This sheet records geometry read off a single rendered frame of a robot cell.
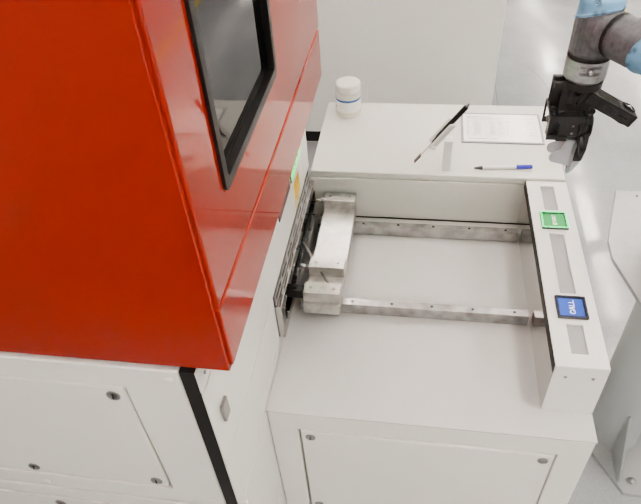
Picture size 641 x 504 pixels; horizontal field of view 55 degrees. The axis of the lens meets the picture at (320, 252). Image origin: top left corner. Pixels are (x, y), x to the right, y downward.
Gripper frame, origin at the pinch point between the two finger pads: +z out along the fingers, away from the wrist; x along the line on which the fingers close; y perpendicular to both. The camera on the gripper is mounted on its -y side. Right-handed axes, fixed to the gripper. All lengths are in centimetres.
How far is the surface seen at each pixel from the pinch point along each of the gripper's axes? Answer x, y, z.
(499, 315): 19.0, 12.2, 25.9
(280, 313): 30, 58, 18
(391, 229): -8.0, 37.1, 26.3
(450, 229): -8.3, 22.4, 25.6
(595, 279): -80, -44, 111
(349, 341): 27, 44, 29
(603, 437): -3, -32, 104
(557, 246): 7.9, 0.9, 15.1
